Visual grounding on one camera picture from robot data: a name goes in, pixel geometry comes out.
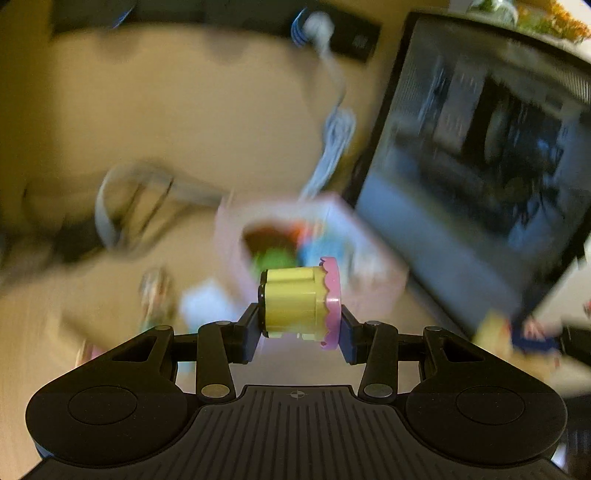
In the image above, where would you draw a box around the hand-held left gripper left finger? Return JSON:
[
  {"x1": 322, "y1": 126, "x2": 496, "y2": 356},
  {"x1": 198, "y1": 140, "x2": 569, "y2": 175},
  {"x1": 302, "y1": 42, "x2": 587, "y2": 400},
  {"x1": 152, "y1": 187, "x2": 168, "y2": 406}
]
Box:
[{"x1": 108, "y1": 302, "x2": 262, "y2": 400}]

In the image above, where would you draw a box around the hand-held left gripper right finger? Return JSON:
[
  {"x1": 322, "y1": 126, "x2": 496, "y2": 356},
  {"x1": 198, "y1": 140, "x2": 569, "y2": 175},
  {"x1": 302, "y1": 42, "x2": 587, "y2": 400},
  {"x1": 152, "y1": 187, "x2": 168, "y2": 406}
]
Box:
[{"x1": 339, "y1": 307, "x2": 482, "y2": 400}]

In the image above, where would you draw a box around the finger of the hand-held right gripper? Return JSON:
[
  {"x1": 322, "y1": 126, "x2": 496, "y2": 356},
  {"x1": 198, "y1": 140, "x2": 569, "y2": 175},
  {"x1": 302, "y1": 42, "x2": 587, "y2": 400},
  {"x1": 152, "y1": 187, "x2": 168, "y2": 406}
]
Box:
[{"x1": 512, "y1": 323, "x2": 591, "y2": 361}]

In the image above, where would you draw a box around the yellow blue toy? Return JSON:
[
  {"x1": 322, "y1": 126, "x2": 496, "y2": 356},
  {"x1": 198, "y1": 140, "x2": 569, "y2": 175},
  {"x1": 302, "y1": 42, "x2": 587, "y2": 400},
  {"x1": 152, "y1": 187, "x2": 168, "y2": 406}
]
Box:
[{"x1": 475, "y1": 312, "x2": 552, "y2": 348}]

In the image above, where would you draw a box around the yellow toy cake pink frosting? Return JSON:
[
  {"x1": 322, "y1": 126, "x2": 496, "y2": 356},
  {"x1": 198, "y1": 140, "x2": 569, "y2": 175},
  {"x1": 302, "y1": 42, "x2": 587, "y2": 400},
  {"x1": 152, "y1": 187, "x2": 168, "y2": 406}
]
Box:
[{"x1": 256, "y1": 257, "x2": 344, "y2": 353}]

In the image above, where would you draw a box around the pink cardboard box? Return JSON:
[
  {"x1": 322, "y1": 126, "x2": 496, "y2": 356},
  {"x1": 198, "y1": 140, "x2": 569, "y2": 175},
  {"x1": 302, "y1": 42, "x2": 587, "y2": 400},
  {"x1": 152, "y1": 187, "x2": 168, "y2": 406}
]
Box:
[{"x1": 213, "y1": 193, "x2": 411, "y2": 324}]

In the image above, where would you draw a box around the crocheted potted plant toy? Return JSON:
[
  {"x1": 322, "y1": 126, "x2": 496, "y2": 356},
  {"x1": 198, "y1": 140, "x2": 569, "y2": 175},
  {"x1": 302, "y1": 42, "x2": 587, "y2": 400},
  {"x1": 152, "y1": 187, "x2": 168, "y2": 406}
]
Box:
[{"x1": 242, "y1": 223, "x2": 299, "y2": 280}]

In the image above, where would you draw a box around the blue and white snack packet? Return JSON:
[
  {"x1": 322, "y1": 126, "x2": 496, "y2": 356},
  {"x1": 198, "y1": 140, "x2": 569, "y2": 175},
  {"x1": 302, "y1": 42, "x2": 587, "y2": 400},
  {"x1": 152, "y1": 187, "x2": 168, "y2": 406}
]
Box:
[{"x1": 297, "y1": 228, "x2": 355, "y2": 269}]

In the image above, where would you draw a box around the small figurine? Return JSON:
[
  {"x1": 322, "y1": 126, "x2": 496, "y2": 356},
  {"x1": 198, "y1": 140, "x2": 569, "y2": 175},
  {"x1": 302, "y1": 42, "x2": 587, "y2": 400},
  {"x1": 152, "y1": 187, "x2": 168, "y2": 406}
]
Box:
[{"x1": 140, "y1": 269, "x2": 175, "y2": 325}]

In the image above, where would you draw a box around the black monitor screen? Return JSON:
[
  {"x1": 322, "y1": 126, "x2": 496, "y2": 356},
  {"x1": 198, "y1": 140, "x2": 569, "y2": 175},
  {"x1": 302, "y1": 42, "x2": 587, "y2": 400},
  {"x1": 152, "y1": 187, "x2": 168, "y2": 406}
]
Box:
[{"x1": 353, "y1": 11, "x2": 591, "y2": 340}]

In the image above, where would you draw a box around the black power strip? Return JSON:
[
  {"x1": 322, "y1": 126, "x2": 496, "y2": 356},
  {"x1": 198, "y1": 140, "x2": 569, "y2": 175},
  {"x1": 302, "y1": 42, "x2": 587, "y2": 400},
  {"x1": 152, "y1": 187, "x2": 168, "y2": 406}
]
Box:
[{"x1": 285, "y1": 6, "x2": 383, "y2": 65}]

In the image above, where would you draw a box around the white coiled cable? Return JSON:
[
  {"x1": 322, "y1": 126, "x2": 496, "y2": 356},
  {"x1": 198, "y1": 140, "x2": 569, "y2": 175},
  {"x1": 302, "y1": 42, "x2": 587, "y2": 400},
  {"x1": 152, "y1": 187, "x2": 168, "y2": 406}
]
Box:
[{"x1": 293, "y1": 10, "x2": 359, "y2": 202}]

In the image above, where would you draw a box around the grey cable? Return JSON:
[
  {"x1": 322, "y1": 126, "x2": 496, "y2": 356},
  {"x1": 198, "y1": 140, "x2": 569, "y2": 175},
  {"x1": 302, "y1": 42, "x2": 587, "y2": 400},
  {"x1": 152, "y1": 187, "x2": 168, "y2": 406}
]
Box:
[{"x1": 93, "y1": 161, "x2": 230, "y2": 260}]

